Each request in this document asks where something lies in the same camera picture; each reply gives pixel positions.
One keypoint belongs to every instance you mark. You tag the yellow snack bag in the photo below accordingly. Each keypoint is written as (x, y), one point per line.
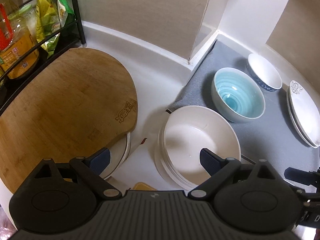
(46, 12)

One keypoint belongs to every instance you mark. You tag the oil bottle red label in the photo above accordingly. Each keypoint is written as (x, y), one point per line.
(20, 52)

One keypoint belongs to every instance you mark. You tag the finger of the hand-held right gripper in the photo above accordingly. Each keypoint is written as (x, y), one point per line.
(298, 176)

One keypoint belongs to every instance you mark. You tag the green snack bag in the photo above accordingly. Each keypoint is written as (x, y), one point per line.
(65, 7)

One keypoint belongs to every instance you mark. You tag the jar with green lid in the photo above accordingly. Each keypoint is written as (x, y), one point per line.
(28, 17)

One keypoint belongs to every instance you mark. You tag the cream ribbed bowl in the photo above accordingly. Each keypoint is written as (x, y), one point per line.
(190, 137)

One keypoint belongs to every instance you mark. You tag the wooden cutting board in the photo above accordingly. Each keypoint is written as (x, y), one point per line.
(62, 110)

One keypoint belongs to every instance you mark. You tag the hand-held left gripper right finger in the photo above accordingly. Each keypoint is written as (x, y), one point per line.
(208, 162)

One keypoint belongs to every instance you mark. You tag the light blue bowl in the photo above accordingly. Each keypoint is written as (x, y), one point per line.
(237, 97)

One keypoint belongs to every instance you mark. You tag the round glass lid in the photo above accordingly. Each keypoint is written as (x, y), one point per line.
(123, 152)

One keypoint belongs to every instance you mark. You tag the white bowl blue pattern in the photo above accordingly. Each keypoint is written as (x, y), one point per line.
(263, 67)

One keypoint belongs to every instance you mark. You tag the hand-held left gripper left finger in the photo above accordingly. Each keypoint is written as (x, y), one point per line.
(100, 160)

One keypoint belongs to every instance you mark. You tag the grey dish mat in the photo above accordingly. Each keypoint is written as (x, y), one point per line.
(272, 122)

